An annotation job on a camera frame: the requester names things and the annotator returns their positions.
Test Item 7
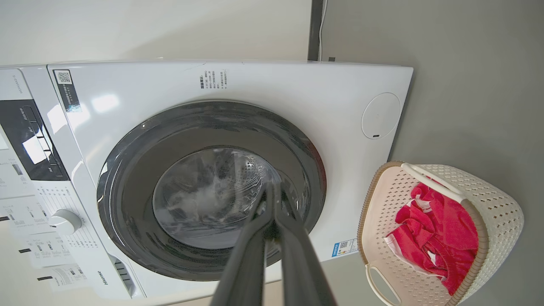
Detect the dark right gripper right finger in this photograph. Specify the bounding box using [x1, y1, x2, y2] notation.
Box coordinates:
[274, 183, 337, 306]

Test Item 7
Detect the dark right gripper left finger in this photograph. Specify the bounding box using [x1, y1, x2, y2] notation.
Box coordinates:
[210, 183, 275, 306]

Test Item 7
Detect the beige perforated plastic laundry basket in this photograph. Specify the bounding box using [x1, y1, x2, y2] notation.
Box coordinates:
[357, 161, 524, 306]

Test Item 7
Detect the blue energy label sticker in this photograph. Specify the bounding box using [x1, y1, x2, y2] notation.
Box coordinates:
[331, 238, 359, 258]

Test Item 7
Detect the dark round washer door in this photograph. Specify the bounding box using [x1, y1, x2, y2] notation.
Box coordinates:
[97, 100, 327, 282]

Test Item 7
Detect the red and white garment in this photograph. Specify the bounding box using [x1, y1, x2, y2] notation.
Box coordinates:
[385, 182, 479, 296]

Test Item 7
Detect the white front-load washing machine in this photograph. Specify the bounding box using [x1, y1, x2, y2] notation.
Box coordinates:
[0, 59, 414, 300]

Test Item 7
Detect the round white filter cover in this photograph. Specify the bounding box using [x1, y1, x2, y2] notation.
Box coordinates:
[361, 92, 401, 139]

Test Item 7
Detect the white taped paper sheet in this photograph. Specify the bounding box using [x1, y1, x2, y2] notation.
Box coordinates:
[0, 193, 51, 238]
[19, 232, 85, 268]
[38, 263, 90, 292]

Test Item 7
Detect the white washer dial knob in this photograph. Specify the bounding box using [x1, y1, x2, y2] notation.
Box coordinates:
[49, 209, 82, 236]

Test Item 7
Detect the small printed text sticker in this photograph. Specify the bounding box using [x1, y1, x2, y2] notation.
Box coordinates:
[200, 70, 230, 90]

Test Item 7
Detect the black QR code sticker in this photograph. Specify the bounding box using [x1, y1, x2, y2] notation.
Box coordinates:
[53, 69, 82, 113]

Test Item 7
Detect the black washer control display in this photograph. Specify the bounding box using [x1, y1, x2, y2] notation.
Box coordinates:
[0, 100, 70, 181]

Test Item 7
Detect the thin white wall cable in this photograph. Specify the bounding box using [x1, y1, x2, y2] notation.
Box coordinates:
[317, 0, 329, 61]

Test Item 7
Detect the dark vertical wall pole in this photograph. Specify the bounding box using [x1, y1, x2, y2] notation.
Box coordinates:
[307, 0, 324, 61]

